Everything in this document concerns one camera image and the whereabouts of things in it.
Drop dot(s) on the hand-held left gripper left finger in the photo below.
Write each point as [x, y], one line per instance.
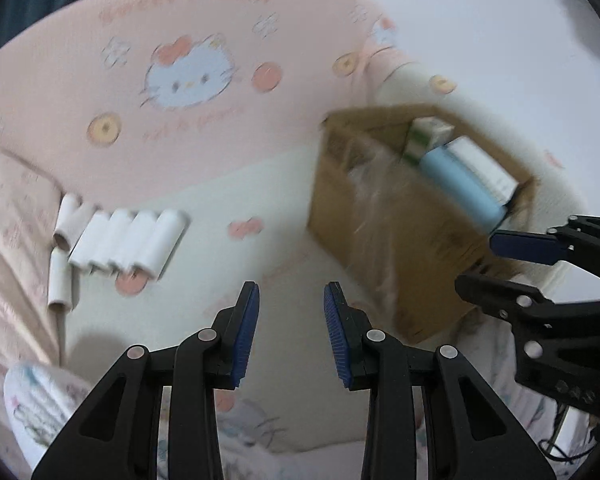
[245, 330]

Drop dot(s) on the white spiral notebook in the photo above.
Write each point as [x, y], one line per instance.
[485, 162]

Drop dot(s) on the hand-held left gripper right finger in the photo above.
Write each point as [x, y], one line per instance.
[336, 330]

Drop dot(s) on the light blue packet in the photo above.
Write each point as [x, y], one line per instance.
[460, 185]

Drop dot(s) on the pink printed blanket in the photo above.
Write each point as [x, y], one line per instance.
[280, 125]

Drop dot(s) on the brown cardboard box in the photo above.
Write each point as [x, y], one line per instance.
[430, 270]

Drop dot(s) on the pink striped pillow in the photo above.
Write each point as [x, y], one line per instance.
[15, 240]

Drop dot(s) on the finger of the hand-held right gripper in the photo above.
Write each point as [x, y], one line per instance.
[495, 294]
[522, 246]

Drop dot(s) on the white printed cloth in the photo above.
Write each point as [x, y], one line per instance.
[40, 405]

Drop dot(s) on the green and white small box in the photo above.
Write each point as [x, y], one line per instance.
[422, 135]

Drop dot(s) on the clear plastic film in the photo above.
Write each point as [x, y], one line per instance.
[375, 200]

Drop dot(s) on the white cardboard tube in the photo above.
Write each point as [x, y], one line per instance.
[89, 212]
[67, 220]
[60, 280]

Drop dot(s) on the white paper roll pack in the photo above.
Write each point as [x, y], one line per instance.
[130, 242]

